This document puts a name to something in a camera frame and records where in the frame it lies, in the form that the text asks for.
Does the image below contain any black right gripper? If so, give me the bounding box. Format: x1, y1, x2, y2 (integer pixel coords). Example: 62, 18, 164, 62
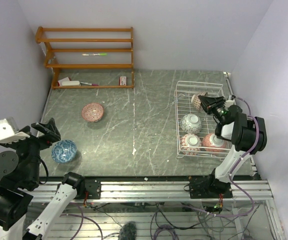
197, 96, 226, 124

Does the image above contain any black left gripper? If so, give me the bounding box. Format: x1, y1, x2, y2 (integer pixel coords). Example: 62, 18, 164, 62
3, 116, 60, 185

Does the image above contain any brown flower grid bowl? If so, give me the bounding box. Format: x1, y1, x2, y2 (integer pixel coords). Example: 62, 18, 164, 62
191, 91, 208, 112

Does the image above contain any black leaf pattern bowl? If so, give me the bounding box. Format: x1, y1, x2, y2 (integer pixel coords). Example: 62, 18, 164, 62
180, 113, 202, 134

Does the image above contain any red diamond pattern bowl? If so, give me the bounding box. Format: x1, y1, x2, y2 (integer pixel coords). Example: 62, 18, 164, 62
202, 133, 227, 153

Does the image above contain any white bowl red diamond outside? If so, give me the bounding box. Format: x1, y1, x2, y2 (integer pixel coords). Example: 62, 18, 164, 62
179, 133, 202, 156

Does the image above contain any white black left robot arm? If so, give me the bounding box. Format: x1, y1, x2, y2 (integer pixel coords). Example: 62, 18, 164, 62
0, 117, 86, 240

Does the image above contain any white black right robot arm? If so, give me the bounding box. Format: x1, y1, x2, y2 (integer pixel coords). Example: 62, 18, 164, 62
190, 95, 267, 198

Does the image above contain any wooden shelf rack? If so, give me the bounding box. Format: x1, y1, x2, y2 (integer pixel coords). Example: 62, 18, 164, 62
35, 26, 135, 90

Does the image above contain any blue swirl pattern bowl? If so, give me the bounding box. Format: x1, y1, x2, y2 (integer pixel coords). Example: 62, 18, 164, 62
52, 140, 77, 164

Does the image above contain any red drop pattern bowl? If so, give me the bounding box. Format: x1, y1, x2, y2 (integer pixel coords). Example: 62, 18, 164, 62
81, 102, 104, 123

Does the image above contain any white eraser block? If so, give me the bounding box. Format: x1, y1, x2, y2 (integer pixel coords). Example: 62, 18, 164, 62
62, 80, 81, 87

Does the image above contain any pink white marker pen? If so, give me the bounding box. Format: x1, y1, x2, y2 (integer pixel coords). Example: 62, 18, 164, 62
80, 81, 99, 87

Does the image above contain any green white marker pen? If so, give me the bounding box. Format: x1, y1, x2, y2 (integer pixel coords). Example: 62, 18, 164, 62
82, 52, 107, 57

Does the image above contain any red white small box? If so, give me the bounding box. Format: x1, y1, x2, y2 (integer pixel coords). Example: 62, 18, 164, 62
119, 76, 127, 86

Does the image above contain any white wire dish rack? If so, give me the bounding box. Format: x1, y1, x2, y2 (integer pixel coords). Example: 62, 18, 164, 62
174, 80, 231, 161

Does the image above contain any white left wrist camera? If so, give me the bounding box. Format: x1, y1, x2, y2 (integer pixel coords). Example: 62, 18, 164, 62
0, 117, 30, 144

